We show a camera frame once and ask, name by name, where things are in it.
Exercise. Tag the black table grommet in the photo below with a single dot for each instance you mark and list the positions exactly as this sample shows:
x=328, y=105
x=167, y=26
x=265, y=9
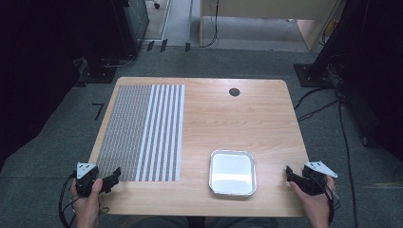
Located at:
x=234, y=92

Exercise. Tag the dark green cabinet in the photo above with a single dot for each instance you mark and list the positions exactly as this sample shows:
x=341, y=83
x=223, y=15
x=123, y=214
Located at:
x=138, y=19

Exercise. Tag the grey striped placemat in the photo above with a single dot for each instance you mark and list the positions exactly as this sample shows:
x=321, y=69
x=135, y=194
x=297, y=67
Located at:
x=139, y=133

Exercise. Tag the black stand base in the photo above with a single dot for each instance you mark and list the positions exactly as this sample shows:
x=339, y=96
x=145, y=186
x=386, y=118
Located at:
x=312, y=76

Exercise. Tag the black tape corner mark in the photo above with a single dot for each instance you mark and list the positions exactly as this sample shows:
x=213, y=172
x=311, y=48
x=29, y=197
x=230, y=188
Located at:
x=99, y=109

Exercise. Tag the aluminium foil tray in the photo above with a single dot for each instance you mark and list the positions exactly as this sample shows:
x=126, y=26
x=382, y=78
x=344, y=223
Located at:
x=232, y=172

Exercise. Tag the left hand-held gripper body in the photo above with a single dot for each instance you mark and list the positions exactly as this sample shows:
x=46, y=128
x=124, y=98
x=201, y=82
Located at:
x=85, y=177

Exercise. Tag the person's left hand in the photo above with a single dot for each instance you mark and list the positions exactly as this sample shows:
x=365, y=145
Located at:
x=87, y=205

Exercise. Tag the light wooden desk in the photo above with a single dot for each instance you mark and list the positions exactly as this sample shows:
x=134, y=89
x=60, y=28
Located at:
x=269, y=8

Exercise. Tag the black stand foot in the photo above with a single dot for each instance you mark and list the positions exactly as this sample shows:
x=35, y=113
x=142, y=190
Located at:
x=96, y=74

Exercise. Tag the person's right hand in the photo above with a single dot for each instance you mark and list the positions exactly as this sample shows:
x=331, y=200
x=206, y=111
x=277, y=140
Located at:
x=312, y=204

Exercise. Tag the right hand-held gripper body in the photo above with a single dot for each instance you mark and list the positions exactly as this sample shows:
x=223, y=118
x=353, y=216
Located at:
x=315, y=179

